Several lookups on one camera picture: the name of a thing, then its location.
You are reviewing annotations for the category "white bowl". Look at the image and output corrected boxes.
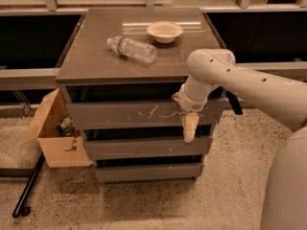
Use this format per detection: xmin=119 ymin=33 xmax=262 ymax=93
xmin=147 ymin=21 xmax=183 ymax=44

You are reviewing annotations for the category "grey top drawer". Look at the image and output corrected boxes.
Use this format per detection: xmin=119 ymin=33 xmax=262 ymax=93
xmin=66 ymin=97 xmax=227 ymax=131

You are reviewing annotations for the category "grey bottom drawer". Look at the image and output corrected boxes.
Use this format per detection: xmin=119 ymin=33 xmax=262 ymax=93
xmin=94 ymin=163 xmax=204 ymax=183

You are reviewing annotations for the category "open cardboard box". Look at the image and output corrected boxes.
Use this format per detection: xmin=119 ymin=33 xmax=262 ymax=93
xmin=22 ymin=88 xmax=91 ymax=168

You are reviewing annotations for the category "clear plastic water bottle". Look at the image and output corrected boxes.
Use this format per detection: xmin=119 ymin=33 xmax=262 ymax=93
xmin=106 ymin=36 xmax=156 ymax=63

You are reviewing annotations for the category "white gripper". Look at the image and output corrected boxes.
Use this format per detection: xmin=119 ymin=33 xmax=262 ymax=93
xmin=172 ymin=84 xmax=207 ymax=143

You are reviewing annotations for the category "green snack bag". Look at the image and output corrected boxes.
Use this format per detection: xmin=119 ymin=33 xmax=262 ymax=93
xmin=58 ymin=114 xmax=76 ymax=137

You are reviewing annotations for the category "grey middle drawer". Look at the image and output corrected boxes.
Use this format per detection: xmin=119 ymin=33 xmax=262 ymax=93
xmin=83 ymin=136 xmax=212 ymax=160

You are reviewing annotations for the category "black cabinet leg bar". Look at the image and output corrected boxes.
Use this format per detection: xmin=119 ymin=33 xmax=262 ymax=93
xmin=225 ymin=92 xmax=243 ymax=115

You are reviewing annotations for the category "black metal floor stand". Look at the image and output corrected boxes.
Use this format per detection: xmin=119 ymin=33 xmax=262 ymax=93
xmin=0 ymin=153 xmax=45 ymax=219

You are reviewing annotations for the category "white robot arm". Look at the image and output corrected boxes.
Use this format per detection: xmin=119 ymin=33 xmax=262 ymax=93
xmin=173 ymin=49 xmax=307 ymax=230

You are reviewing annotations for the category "grey drawer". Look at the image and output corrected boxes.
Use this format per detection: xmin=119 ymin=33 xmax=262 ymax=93
xmin=94 ymin=163 xmax=204 ymax=183
xmin=66 ymin=97 xmax=227 ymax=131
xmin=83 ymin=136 xmax=212 ymax=160

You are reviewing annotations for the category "grey drawer cabinet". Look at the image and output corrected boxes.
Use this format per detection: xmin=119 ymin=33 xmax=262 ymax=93
xmin=57 ymin=8 xmax=225 ymax=170

